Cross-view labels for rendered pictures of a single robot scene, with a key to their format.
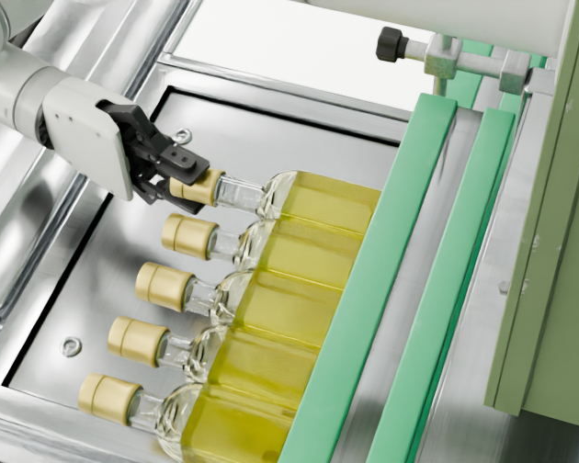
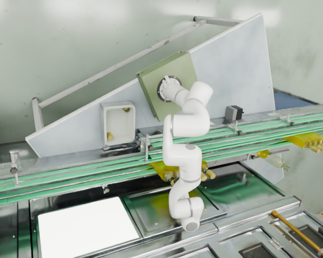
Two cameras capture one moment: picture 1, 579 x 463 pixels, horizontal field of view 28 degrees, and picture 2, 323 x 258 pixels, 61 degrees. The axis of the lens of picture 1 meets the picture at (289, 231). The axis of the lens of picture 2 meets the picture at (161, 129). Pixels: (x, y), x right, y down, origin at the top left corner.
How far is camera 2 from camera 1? 1.80 m
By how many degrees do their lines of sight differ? 95
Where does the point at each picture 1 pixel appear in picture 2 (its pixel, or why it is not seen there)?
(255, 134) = (144, 214)
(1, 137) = not seen: outside the picture
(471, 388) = not seen: hidden behind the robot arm
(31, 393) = (215, 207)
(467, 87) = (133, 162)
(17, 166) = (187, 247)
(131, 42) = (141, 248)
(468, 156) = (157, 141)
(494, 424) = not seen: hidden behind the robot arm
